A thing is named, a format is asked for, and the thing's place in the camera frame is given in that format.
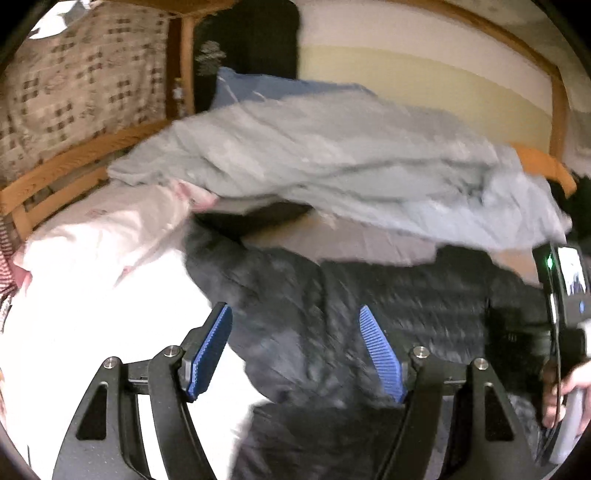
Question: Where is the blue pillow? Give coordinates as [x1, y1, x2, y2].
[211, 67, 373, 110]

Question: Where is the black puffer down jacket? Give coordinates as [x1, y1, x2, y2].
[184, 214, 546, 479]

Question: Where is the patterned beige curtain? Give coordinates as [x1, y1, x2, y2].
[1, 2, 169, 184]

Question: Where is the pink floral pillow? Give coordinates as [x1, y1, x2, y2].
[12, 180, 218, 291]

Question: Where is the wooden bed frame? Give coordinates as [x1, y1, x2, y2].
[1, 1, 569, 242]

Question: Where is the black hanging garment bag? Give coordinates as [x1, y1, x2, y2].
[192, 1, 301, 113]

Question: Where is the person's right hand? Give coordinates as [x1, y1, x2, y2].
[542, 359, 591, 435]

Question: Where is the light blue grey duvet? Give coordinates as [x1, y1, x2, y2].
[108, 91, 571, 251]

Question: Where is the orange pillow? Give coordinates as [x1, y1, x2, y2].
[512, 143, 577, 197]

